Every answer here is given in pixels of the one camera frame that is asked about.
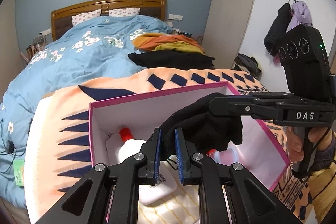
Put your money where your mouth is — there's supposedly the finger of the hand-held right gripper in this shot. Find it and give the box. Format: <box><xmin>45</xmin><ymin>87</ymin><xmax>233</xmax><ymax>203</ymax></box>
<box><xmin>209</xmin><ymin>93</ymin><xmax>282</xmax><ymax>120</ymax></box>

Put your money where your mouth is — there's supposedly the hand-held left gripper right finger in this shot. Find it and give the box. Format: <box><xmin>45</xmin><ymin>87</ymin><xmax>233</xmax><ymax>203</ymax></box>
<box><xmin>175</xmin><ymin>127</ymin><xmax>302</xmax><ymax>224</ymax></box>

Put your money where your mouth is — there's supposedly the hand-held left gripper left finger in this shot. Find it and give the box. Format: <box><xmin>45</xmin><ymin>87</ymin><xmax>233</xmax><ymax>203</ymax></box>
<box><xmin>34</xmin><ymin>128</ymin><xmax>162</xmax><ymax>224</ymax></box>

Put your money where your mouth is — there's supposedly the white bottle with red cap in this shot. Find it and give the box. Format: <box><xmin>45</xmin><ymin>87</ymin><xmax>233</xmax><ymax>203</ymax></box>
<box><xmin>115</xmin><ymin>128</ymin><xmax>177</xmax><ymax>205</ymax></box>

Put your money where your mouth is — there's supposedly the black cloth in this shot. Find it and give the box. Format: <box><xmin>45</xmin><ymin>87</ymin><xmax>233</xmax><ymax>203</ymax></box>
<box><xmin>161</xmin><ymin>93</ymin><xmax>243</xmax><ymax>159</ymax></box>

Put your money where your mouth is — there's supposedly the white yellow striped pillow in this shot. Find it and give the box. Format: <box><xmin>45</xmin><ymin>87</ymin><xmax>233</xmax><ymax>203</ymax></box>
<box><xmin>105</xmin><ymin>132</ymin><xmax>201</xmax><ymax>224</ymax></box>

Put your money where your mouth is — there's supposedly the pink cardboard box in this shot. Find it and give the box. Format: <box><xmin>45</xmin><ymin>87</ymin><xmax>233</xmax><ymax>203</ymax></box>
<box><xmin>89</xmin><ymin>81</ymin><xmax>291</xmax><ymax>223</ymax></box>

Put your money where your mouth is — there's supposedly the person's right hand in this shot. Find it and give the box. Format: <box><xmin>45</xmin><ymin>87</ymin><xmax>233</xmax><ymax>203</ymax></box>
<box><xmin>286</xmin><ymin>126</ymin><xmax>331</xmax><ymax>163</ymax></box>

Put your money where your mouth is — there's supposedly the dark clothes heap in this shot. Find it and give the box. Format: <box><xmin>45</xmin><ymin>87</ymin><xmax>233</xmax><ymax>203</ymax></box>
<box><xmin>232</xmin><ymin>53</ymin><xmax>262</xmax><ymax>77</ymax></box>

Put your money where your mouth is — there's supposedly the black jacket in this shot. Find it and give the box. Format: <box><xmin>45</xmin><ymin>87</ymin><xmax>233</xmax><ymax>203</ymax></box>
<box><xmin>264</xmin><ymin>3</ymin><xmax>292</xmax><ymax>64</ymax></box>

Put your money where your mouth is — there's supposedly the purple jacket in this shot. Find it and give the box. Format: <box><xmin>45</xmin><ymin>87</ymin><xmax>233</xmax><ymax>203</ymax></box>
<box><xmin>289</xmin><ymin>1</ymin><xmax>313</xmax><ymax>29</ymax></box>

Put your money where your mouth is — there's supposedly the folded black garment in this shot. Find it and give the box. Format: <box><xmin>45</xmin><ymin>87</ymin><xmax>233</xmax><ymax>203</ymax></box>
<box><xmin>128</xmin><ymin>52</ymin><xmax>215</xmax><ymax>71</ymax></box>

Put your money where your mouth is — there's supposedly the mustard garment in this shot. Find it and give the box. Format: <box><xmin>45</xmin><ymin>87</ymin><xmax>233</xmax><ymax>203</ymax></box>
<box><xmin>154</xmin><ymin>42</ymin><xmax>205</xmax><ymax>55</ymax></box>

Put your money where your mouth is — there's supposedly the orange patterned blanket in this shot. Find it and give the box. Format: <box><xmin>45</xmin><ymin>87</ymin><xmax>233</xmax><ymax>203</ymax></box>
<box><xmin>25</xmin><ymin>68</ymin><xmax>318</xmax><ymax>224</ymax></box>

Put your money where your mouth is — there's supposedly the orange garment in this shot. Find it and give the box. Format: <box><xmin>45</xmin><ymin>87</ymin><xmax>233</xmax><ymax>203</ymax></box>
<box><xmin>132</xmin><ymin>33</ymin><xmax>205</xmax><ymax>52</ymax></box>

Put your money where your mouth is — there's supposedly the blue floral duvet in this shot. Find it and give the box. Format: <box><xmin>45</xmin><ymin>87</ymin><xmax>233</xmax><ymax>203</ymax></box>
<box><xmin>0</xmin><ymin>15</ymin><xmax>175</xmax><ymax>203</ymax></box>

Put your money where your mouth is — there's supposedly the green packet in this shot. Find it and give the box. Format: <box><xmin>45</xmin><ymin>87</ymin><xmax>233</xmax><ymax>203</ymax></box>
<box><xmin>14</xmin><ymin>160</ymin><xmax>25</xmax><ymax>186</ymax></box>

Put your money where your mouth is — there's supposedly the white dotted pillow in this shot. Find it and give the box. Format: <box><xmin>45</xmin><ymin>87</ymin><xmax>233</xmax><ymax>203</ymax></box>
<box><xmin>72</xmin><ymin>9</ymin><xmax>101</xmax><ymax>26</ymax></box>
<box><xmin>109</xmin><ymin>7</ymin><xmax>141</xmax><ymax>17</ymax></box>

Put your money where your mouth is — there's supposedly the group of cosmetic bottles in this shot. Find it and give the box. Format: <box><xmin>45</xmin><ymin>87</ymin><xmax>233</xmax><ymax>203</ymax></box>
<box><xmin>20</xmin><ymin>32</ymin><xmax>48</xmax><ymax>62</ymax></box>

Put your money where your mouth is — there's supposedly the wooden headboard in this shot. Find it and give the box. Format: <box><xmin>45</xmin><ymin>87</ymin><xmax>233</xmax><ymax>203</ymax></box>
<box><xmin>51</xmin><ymin>0</ymin><xmax>168</xmax><ymax>41</ymax></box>

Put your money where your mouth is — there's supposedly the black cable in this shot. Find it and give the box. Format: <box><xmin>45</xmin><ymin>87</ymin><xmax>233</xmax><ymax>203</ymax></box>
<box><xmin>0</xmin><ymin>119</ymin><xmax>33</xmax><ymax>174</ymax></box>

